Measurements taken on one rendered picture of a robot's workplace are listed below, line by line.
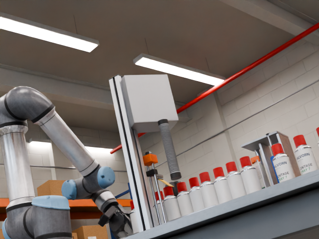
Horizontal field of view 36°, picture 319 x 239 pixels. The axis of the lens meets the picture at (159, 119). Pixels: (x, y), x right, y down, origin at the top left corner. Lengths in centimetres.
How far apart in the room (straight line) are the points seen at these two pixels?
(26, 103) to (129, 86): 36
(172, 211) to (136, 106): 38
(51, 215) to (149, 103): 50
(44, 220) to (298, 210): 90
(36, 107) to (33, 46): 392
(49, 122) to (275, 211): 102
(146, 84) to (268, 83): 524
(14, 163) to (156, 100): 54
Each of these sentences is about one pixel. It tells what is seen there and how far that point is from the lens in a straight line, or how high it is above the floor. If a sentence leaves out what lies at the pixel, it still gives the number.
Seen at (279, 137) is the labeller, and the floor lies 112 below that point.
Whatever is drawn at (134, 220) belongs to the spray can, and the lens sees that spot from 180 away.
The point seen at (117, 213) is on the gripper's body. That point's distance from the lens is 188.
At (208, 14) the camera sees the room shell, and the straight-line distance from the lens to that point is 571.
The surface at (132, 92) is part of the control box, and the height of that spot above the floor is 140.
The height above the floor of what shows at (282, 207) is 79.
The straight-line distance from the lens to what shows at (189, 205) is 170.
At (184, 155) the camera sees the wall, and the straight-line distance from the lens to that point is 772.
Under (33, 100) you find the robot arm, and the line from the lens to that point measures 173.
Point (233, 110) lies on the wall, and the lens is 719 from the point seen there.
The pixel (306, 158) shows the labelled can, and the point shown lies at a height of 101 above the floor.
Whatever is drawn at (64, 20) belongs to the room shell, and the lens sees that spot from 528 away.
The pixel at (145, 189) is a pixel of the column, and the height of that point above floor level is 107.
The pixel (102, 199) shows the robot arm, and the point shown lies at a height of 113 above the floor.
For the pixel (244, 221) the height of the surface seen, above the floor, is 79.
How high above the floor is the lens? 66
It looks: 22 degrees up
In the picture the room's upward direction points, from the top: 13 degrees counter-clockwise
